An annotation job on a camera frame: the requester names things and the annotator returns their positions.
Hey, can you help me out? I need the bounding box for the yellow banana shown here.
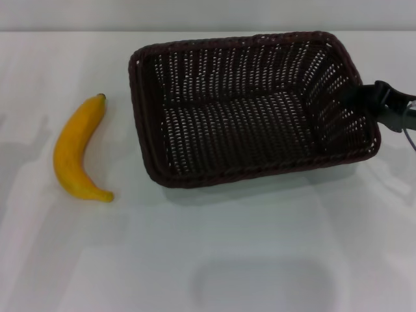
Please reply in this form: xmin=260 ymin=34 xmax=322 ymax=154
xmin=53 ymin=93 xmax=115 ymax=203

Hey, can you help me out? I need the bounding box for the dark brown woven basket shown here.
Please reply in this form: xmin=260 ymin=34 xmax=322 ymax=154
xmin=127 ymin=31 xmax=381 ymax=190

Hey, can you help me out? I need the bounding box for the thin grey cable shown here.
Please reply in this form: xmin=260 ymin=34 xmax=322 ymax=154
xmin=401 ymin=99 xmax=416 ymax=151

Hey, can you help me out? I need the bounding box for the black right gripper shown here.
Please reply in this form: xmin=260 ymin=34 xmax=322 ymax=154
xmin=340 ymin=80 xmax=416 ymax=133

